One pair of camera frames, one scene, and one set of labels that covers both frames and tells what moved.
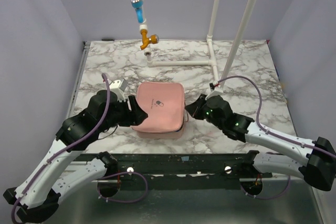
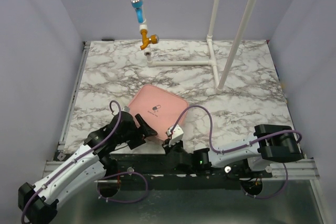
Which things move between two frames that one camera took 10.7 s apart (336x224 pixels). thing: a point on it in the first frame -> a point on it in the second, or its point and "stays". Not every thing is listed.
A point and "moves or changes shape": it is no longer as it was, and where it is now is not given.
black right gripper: x=201 y=107 -> x=170 y=147
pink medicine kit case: x=164 y=104 moves or changes shape
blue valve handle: x=137 y=2 stays
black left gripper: x=138 y=115 -> x=139 y=140
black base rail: x=182 y=171 stays
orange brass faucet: x=153 y=39 stays
